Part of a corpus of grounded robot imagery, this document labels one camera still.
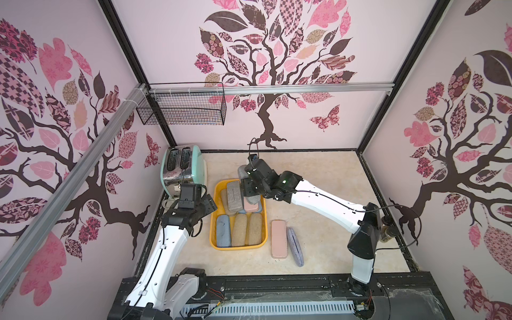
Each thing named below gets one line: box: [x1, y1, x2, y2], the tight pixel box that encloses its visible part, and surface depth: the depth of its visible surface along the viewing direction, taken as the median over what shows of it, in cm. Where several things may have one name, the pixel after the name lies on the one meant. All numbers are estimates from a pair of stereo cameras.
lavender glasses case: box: [286, 226, 304, 268], surface depth 81 cm
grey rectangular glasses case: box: [226, 180, 244, 212], surface depth 92 cm
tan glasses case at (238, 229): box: [230, 213, 248, 247], surface depth 87 cm
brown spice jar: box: [379, 225, 396, 243], surface depth 83 cm
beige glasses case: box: [248, 212, 262, 246], surface depth 87 cm
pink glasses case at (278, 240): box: [270, 220, 288, 259], surface depth 85 cm
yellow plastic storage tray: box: [209, 178, 268, 250], surface depth 88 cm
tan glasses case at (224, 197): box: [220, 188, 234, 216], surface depth 94 cm
